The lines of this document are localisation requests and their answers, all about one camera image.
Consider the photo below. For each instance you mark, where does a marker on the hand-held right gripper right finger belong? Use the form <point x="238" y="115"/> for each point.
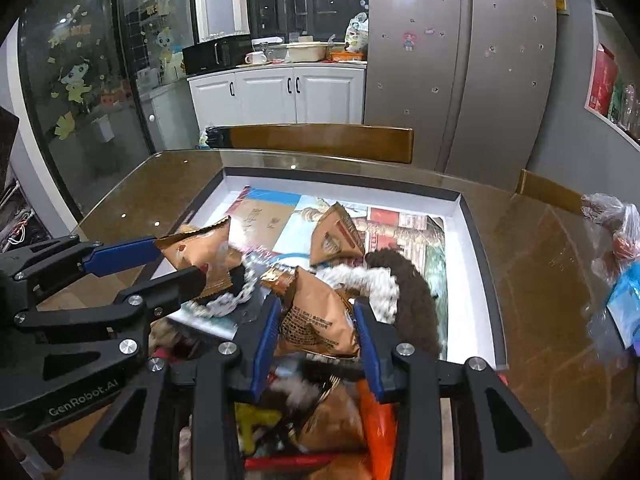
<point x="370" y="355"/>

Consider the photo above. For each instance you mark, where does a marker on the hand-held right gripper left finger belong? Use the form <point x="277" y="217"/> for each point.
<point x="262" y="355"/>

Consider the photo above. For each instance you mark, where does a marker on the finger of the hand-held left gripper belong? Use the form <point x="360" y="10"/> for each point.
<point x="125" y="257"/>
<point x="165" y="290"/>

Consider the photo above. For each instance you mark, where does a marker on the black scrunchie white lace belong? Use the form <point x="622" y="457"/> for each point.
<point x="220" y="305"/>

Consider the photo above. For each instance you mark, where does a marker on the brown crochet scrunchie lace trim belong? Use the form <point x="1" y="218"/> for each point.
<point x="410" y="300"/>

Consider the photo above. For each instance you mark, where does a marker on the black gift box white interior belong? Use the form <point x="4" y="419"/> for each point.
<point x="465" y="270"/>

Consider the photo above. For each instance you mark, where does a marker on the glass-topped wooden desktop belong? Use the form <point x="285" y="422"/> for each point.
<point x="540" y="285"/>

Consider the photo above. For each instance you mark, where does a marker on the white fluffy plush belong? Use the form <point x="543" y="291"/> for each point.
<point x="295" y="390"/>

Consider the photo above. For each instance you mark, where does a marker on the yellow item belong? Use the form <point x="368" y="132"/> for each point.
<point x="257" y="420"/>

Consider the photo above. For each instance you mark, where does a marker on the orange packet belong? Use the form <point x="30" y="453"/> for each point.
<point x="377" y="435"/>

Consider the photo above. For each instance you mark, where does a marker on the brown printed card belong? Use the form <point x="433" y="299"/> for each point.
<point x="265" y="225"/>

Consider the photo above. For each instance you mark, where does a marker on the red building printed card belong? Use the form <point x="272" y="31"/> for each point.
<point x="400" y="230"/>

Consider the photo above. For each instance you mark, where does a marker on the glass door with stickers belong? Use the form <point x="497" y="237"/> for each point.
<point x="100" y="110"/>

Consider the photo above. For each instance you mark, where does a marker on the blue printed card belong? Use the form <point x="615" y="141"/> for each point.
<point x="300" y="210"/>

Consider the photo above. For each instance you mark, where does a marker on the wooden chair back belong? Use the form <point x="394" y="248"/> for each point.
<point x="325" y="142"/>

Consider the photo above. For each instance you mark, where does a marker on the wooden chair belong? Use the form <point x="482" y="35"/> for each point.
<point x="325" y="142"/>
<point x="550" y="192"/>

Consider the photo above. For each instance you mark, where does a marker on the black microwave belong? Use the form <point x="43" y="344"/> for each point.
<point x="215" y="55"/>

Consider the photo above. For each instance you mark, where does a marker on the white cup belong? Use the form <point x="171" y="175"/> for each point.
<point x="255" y="58"/>

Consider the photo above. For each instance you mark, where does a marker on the blue tissue pack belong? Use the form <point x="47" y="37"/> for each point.
<point x="627" y="300"/>

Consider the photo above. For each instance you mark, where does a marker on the cream plastic tub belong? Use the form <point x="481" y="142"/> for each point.
<point x="307" y="52"/>

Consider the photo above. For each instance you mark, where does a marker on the silver refrigerator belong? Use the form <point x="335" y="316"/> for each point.
<point x="425" y="85"/>

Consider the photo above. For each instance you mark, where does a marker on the clear plastic bag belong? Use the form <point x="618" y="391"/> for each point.
<point x="607" y="210"/>

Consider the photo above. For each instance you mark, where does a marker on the cartoon girl fridge magnet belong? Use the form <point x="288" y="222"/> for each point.
<point x="410" y="41"/>

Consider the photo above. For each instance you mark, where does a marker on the printed plastic bag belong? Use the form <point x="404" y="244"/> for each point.
<point x="357" y="32"/>

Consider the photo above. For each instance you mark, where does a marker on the dark kitchen window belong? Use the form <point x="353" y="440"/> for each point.
<point x="325" y="0"/>

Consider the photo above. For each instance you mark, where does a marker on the red gift box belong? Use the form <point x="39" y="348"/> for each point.
<point x="602" y="80"/>

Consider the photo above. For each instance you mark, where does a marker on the wall shelf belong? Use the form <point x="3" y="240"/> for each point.
<point x="615" y="125"/>

